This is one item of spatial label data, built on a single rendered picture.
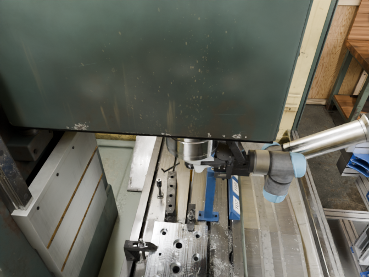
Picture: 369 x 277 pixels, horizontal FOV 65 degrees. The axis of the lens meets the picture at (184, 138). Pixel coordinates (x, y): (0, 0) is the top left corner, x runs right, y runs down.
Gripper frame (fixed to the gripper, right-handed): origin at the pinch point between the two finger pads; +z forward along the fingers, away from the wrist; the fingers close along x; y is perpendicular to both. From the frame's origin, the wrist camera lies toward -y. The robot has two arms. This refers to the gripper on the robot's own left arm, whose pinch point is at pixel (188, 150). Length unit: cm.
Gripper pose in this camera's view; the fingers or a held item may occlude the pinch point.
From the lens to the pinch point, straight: 88.3
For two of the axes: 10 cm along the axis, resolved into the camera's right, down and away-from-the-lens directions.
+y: -0.2, 7.6, 6.5
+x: 1.0, -6.4, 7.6
